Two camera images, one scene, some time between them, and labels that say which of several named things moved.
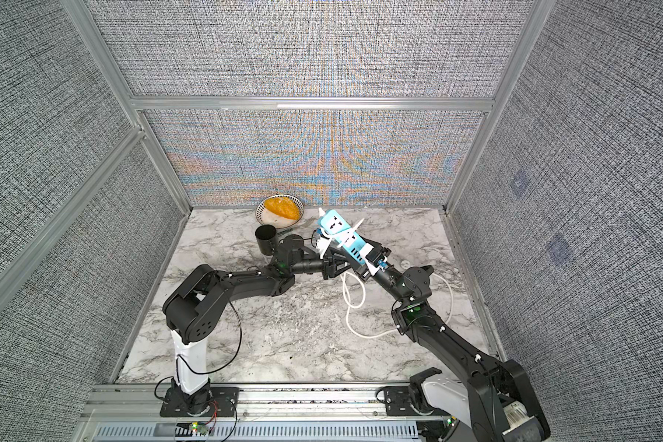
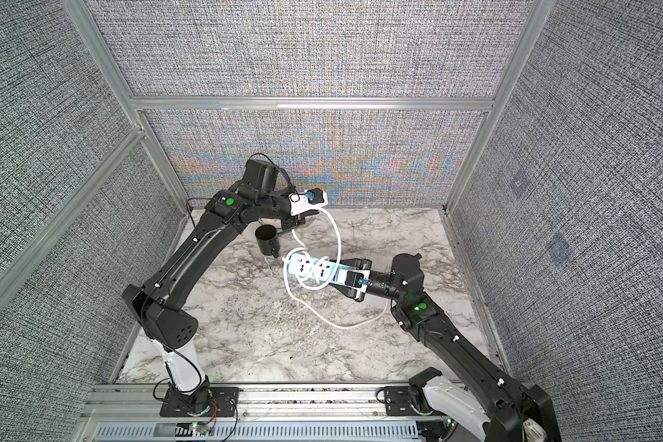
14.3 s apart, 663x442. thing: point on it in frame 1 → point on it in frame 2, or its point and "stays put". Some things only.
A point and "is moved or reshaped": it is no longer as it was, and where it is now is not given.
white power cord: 392,332 → 297,250
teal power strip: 331,221 is moved or reshaped
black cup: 267,239 stays put
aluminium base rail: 132,412 stays put
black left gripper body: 326,266 → 294,221
